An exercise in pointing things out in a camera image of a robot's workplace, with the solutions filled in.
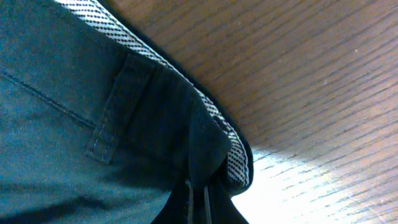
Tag black shorts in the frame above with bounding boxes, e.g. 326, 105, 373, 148
1, 0, 253, 223

